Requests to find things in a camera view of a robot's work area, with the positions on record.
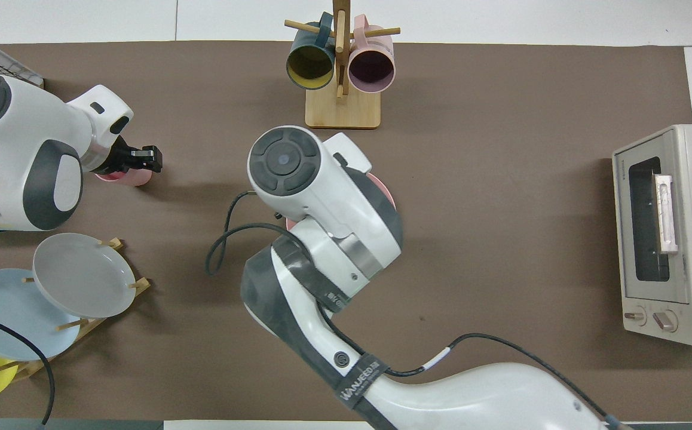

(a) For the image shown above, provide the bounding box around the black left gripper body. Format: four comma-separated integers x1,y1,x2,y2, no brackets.
104,136,147,175

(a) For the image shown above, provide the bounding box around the pink handleless cup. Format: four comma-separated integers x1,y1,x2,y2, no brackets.
94,169,152,187

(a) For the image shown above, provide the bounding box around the grey plate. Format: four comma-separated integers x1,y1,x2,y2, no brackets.
32,233,136,318

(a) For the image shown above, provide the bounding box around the wooden plate rack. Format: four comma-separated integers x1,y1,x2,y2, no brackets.
0,238,151,383

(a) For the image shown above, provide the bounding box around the dark blue mug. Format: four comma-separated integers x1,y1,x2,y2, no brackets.
286,13,336,90

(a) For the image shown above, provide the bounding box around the light blue plate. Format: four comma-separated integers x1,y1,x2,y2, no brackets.
0,269,82,361

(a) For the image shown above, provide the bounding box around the wooden mug tree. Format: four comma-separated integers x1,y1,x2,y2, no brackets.
284,0,401,130

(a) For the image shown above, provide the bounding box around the pink plate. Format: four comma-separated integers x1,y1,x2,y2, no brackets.
285,172,396,234

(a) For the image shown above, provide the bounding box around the pale pink mug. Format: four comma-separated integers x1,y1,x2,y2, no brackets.
348,15,396,94

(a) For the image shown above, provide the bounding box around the brown table mat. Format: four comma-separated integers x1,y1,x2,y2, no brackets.
0,41,692,422

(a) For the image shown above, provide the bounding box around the white toaster oven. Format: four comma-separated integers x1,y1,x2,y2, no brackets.
612,124,692,347

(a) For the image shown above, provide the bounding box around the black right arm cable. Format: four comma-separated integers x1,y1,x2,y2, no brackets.
206,190,624,430

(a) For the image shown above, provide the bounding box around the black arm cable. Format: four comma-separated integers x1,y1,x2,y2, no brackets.
206,190,624,430
0,309,56,426

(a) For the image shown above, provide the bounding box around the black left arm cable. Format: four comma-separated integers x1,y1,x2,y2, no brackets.
0,309,56,426

